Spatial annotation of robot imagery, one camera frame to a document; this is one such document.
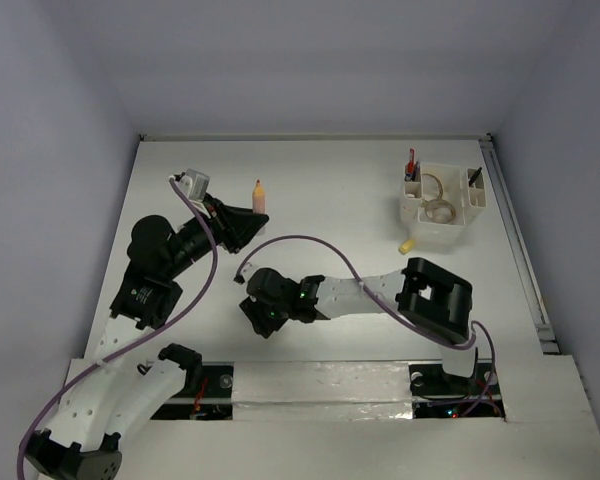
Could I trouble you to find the white perforated organizer basket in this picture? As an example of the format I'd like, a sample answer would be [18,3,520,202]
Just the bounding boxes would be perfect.
[399,163,487,253]

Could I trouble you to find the yellow highlighter cap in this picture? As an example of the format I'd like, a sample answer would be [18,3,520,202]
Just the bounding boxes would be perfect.
[398,239,415,255]

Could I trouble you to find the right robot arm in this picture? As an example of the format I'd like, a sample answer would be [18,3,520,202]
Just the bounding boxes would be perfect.
[234,257,477,392]

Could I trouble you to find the pink highlighter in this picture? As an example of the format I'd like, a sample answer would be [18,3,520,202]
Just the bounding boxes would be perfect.
[252,179,266,214]

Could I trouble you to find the red gel pen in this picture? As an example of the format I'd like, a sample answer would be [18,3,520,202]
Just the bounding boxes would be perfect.
[405,148,416,181]

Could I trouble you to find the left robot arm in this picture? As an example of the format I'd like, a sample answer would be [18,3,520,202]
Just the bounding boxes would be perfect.
[17,195,269,479]

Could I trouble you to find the black handled scissors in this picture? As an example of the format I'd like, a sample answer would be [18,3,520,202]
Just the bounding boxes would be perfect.
[467,167,484,189]

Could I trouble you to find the clear tape roll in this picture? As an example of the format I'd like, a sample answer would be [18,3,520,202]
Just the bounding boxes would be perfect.
[424,199,456,224]

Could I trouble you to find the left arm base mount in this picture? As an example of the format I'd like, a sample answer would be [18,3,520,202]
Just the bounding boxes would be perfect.
[151,363,234,421]

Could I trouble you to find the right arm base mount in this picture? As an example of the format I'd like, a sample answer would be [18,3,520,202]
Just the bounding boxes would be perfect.
[409,362,506,419]

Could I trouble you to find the beige masking tape roll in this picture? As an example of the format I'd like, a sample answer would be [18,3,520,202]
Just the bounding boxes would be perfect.
[420,172,444,198]

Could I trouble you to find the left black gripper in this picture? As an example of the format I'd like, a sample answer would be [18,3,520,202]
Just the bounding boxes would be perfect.
[163,192,268,279]

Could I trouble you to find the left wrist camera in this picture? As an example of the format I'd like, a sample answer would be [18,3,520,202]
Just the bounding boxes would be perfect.
[174,169,210,204]

